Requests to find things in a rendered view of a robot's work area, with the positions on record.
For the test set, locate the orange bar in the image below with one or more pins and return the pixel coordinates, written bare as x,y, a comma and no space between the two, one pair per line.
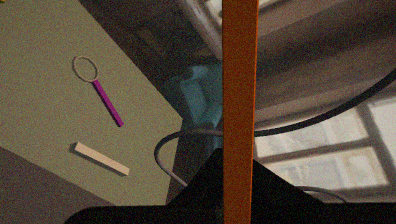
239,56

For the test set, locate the beige rectangular bar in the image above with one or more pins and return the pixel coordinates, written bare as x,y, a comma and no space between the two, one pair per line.
98,158

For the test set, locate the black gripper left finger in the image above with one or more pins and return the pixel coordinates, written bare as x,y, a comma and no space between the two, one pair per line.
200,202

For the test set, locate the bent wire on two black posts with grey base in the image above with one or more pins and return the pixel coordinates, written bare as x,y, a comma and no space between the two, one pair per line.
30,194

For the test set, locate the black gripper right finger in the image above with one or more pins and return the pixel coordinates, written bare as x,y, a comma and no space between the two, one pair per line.
276,201

